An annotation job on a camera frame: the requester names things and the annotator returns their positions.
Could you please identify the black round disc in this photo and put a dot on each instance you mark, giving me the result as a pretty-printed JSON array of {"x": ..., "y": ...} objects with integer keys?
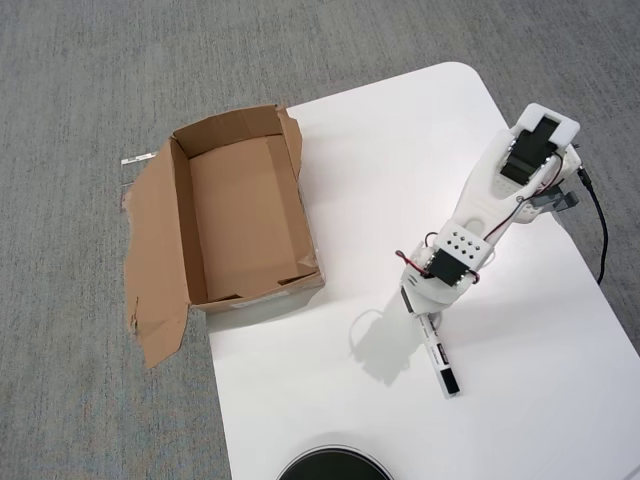
[{"x": 332, "y": 465}]

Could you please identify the open brown cardboard box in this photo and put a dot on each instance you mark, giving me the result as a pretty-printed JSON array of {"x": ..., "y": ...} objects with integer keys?
[{"x": 240, "y": 215}]

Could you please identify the gray table clamp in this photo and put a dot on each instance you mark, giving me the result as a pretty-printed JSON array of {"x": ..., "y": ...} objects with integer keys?
[{"x": 555, "y": 200}]

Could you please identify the white paper strip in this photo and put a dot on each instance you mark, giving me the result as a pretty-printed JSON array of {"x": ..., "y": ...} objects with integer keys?
[{"x": 137, "y": 159}]

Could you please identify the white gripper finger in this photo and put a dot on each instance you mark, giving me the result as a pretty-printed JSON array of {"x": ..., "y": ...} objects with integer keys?
[
  {"x": 437, "y": 308},
  {"x": 412, "y": 302}
]

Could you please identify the white marker pen black cap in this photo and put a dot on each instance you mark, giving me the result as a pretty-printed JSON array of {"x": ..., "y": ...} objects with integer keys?
[{"x": 440, "y": 357}]

